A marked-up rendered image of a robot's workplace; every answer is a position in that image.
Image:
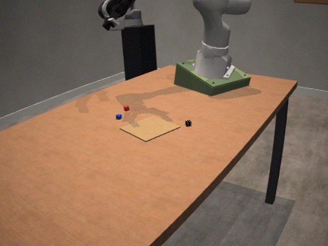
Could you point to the blue die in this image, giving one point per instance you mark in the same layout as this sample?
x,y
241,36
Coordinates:
x,y
118,116

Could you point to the beige square mat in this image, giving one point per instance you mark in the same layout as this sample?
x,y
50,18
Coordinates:
x,y
149,128

